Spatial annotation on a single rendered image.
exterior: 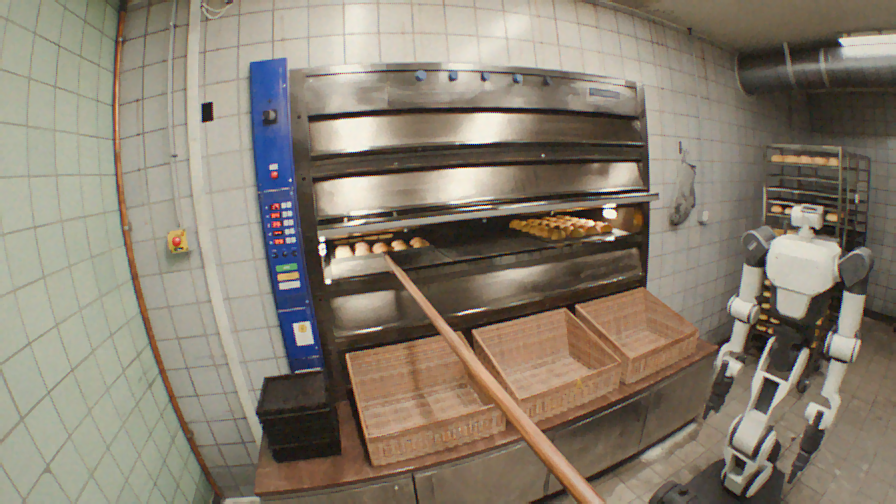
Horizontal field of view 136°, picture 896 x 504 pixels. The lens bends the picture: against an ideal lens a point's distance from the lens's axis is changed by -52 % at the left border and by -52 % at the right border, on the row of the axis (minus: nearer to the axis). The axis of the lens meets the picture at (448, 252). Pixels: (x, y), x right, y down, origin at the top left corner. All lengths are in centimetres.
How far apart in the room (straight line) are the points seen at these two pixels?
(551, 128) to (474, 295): 91
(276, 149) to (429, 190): 67
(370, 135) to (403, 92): 24
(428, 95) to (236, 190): 92
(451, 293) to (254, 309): 90
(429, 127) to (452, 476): 145
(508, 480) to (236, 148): 180
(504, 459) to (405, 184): 123
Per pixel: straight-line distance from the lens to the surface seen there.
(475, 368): 81
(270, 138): 159
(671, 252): 266
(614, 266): 227
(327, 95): 165
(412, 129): 165
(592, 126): 211
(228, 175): 165
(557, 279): 202
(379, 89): 167
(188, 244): 165
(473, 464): 157
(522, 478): 177
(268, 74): 165
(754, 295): 163
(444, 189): 167
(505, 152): 180
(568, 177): 199
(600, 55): 225
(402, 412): 174
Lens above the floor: 161
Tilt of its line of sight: 12 degrees down
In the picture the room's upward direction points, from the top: 4 degrees counter-clockwise
